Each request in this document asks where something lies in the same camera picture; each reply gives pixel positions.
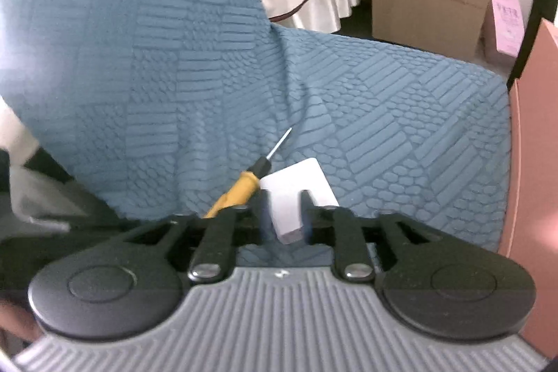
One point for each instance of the white charger with prongs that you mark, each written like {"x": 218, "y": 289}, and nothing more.
{"x": 285, "y": 188}

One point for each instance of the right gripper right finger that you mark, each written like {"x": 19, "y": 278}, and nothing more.
{"x": 431, "y": 281}

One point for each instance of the blue textured chair cover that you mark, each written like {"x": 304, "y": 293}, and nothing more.
{"x": 156, "y": 106}

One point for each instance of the pink paper tag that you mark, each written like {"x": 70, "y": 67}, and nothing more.
{"x": 509, "y": 27}

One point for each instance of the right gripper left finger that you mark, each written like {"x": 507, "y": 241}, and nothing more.
{"x": 134, "y": 281}

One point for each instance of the yellow handled screwdriver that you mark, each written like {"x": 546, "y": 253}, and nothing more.
{"x": 248, "y": 182}

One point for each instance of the pink cardboard box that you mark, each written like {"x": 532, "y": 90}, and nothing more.
{"x": 530, "y": 230}

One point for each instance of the person's left hand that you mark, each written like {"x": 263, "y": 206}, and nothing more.
{"x": 19, "y": 322}

